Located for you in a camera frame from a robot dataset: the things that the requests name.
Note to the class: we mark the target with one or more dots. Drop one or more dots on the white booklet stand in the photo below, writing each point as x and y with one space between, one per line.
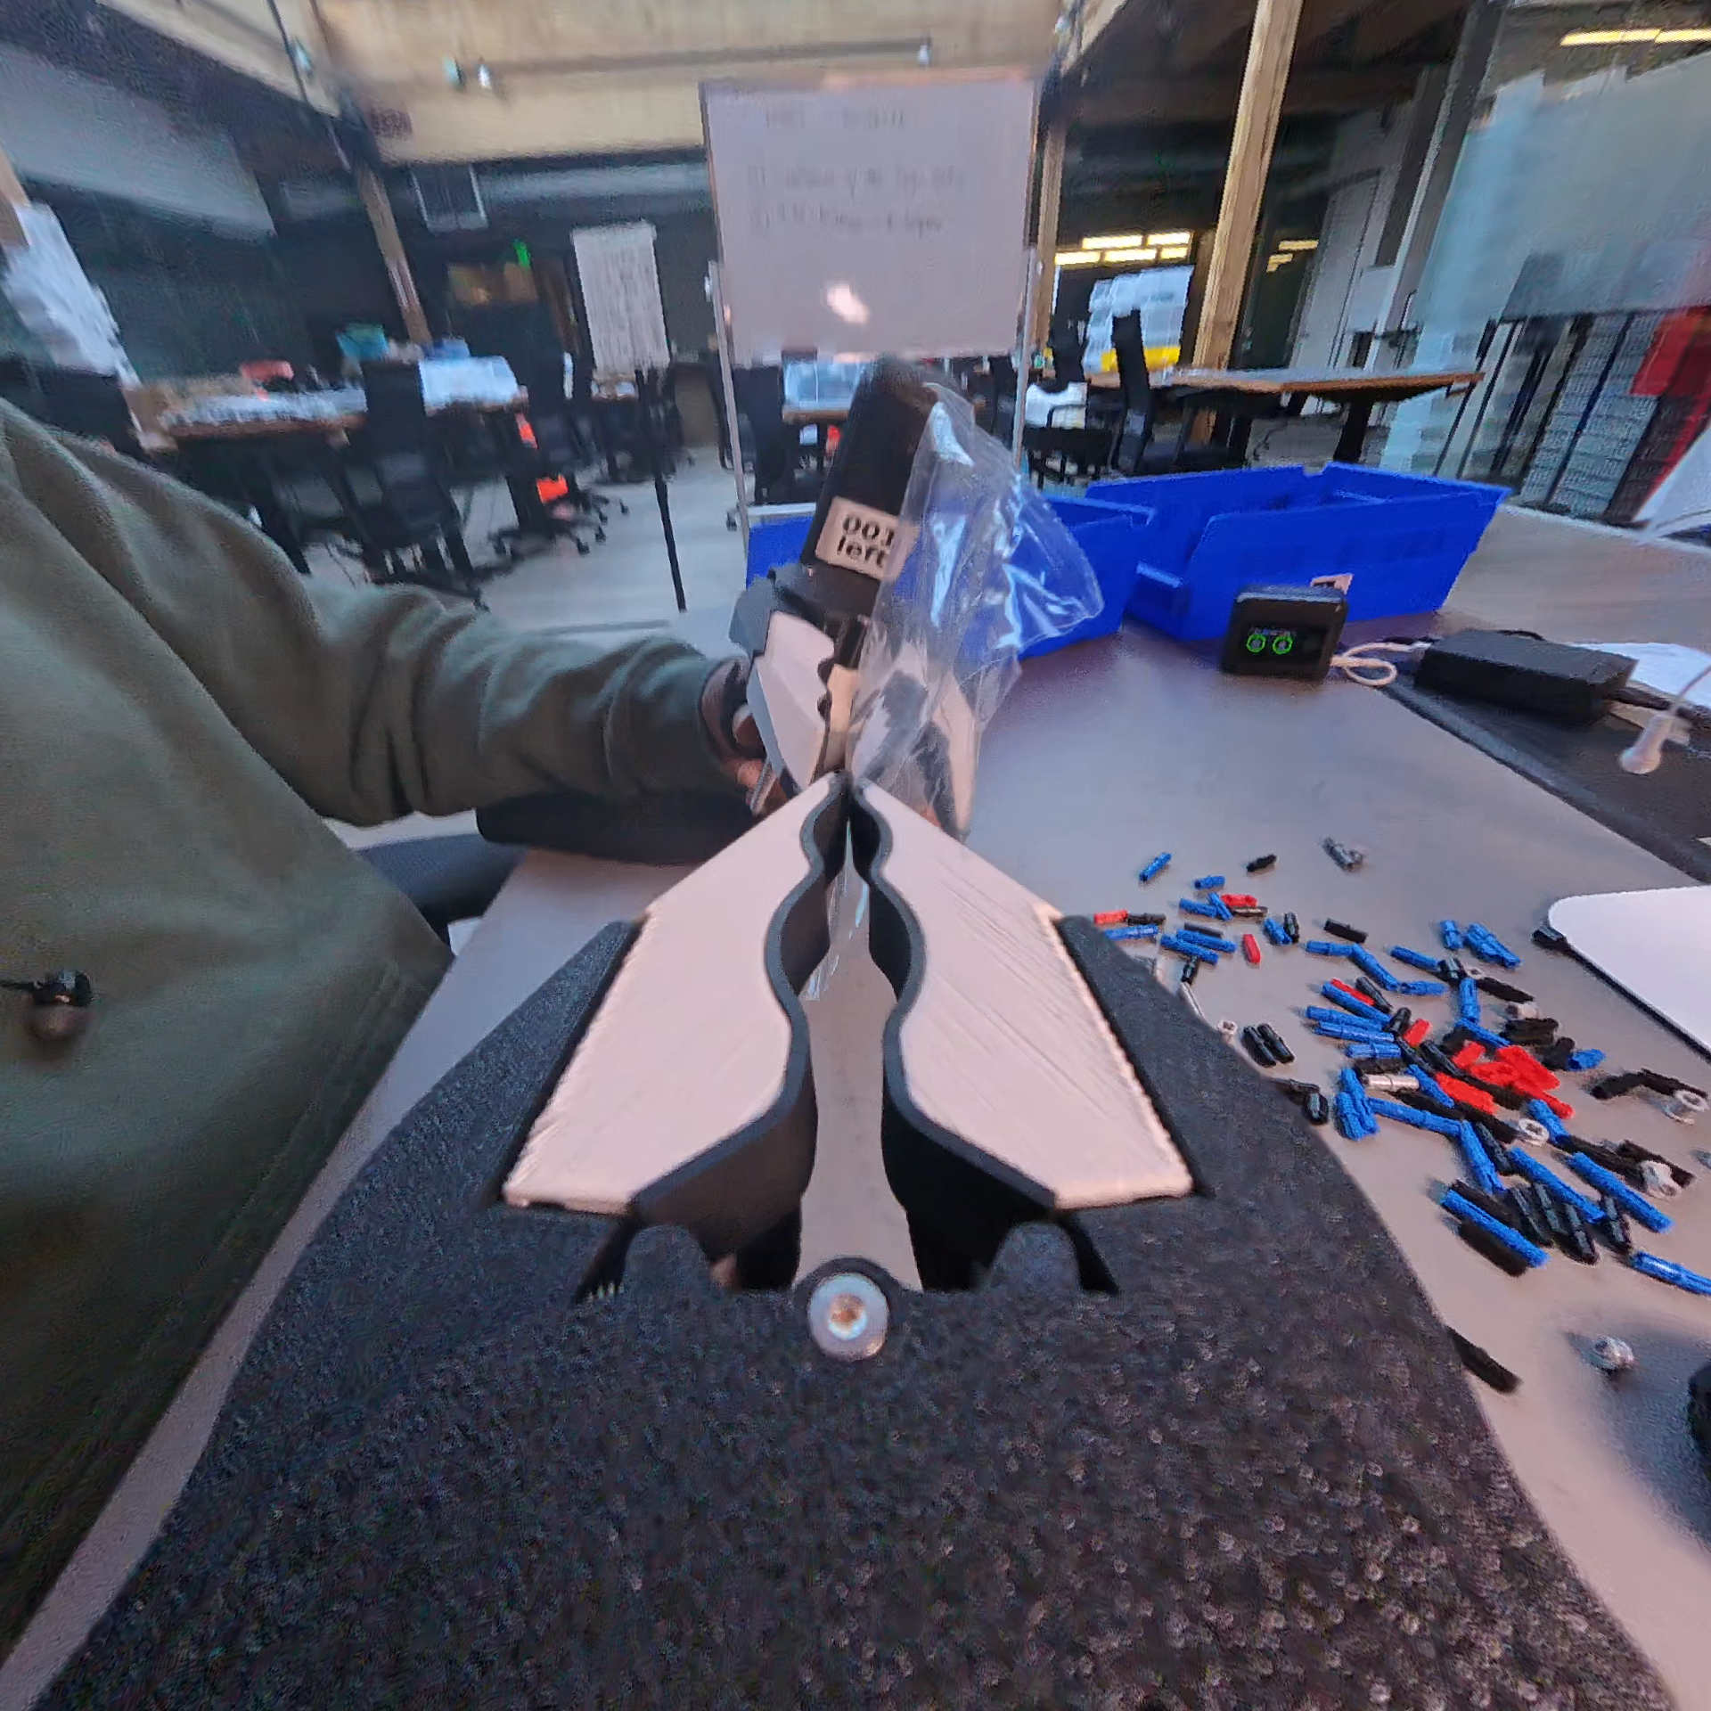
1646 950

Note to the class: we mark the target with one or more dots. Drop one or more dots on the pile of small toy parts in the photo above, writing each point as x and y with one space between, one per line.
1444 1044

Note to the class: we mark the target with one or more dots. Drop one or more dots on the person's left forearm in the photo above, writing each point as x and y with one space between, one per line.
402 683

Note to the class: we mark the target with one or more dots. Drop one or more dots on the black chair armrest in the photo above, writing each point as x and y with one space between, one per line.
443 870

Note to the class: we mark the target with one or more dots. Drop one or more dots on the black digital timer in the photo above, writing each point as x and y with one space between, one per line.
1285 632

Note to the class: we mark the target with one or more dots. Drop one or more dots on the person's left hand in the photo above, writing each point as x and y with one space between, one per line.
728 727

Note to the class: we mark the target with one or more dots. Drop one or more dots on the white whiteboard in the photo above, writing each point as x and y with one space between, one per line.
870 215

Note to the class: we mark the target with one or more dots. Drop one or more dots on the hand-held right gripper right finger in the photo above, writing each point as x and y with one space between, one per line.
1030 1029

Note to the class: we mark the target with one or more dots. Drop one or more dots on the black toy tire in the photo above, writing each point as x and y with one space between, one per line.
1703 1411

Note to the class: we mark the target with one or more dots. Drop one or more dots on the black power brick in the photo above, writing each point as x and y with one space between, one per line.
1524 669

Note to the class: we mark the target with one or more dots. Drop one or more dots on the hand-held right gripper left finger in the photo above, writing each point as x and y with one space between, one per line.
683 1029

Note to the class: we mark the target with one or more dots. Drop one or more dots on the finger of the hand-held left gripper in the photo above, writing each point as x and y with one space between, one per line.
784 700

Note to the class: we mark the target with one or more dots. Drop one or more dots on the clear plastic bag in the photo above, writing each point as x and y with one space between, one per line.
951 617

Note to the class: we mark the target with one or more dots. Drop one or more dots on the grey desk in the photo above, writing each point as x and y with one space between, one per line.
1178 777

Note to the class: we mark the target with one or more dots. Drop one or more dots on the blue plastic bin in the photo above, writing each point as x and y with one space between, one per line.
1071 562
1309 536

